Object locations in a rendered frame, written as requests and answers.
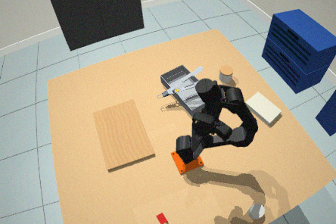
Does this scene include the grey cylinder with tan lid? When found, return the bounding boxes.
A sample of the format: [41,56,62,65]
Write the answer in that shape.
[219,65,233,83]

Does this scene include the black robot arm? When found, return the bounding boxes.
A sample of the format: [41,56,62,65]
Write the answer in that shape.
[176,78,258,165]

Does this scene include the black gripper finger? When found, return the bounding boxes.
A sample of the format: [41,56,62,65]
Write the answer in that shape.
[193,141,210,160]
[191,123,212,151]

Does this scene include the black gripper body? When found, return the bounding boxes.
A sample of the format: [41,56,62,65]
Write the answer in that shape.
[192,107,219,147]

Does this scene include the grey rectangular roasting tin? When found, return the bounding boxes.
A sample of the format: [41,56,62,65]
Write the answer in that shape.
[160,64,205,117]

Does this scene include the grey metal tongs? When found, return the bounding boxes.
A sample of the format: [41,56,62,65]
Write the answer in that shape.
[161,67,203,98]

